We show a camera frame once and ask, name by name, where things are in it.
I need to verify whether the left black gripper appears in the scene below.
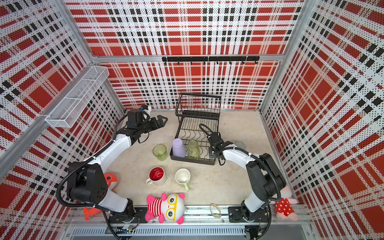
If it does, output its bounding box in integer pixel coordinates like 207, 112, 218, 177
137, 115, 168, 134

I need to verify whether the tall green glass cup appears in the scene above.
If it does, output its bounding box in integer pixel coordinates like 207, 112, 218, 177
187, 140, 201, 159

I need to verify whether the black wire dish rack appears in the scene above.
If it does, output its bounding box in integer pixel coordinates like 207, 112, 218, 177
170, 93, 222, 166

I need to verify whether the lilac plastic cup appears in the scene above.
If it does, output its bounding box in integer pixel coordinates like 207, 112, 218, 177
172, 138, 187, 158

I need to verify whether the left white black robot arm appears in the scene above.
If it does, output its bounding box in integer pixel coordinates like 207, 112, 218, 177
56, 106, 168, 222

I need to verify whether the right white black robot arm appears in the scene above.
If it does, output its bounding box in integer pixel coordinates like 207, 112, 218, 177
207, 132, 287, 221

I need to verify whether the teal plastic cup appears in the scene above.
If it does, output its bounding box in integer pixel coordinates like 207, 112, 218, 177
234, 141, 246, 150

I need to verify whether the short green glass cup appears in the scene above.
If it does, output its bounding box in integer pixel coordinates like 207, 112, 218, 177
153, 144, 167, 161

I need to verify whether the red and white mug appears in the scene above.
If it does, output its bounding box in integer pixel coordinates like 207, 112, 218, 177
146, 167, 167, 186

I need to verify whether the red shark plush toy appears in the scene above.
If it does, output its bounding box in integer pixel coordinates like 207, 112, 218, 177
83, 173, 118, 221

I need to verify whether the pink striped plush doll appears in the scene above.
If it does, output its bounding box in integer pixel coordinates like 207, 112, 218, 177
145, 193, 185, 225

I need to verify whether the pink frog plush toy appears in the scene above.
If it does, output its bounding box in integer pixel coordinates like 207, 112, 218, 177
271, 186, 299, 221

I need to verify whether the cream mug green handle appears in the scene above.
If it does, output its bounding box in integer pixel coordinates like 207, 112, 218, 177
175, 169, 191, 192

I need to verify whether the beige rubber band ring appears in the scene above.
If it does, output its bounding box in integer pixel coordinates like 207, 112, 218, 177
209, 203, 222, 219

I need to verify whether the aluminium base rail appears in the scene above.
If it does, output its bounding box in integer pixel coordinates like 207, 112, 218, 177
64, 204, 313, 238

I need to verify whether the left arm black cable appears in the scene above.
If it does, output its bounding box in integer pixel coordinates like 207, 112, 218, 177
55, 113, 151, 240

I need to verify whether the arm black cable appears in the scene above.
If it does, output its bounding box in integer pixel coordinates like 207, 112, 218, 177
198, 123, 283, 238
55, 113, 151, 240

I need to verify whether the black wall hook rail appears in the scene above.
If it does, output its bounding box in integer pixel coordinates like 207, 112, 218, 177
162, 56, 260, 64

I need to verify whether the white wire wall basket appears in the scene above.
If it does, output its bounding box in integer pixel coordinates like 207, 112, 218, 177
46, 66, 109, 128

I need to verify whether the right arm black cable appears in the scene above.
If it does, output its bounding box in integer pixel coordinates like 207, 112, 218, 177
198, 123, 283, 238

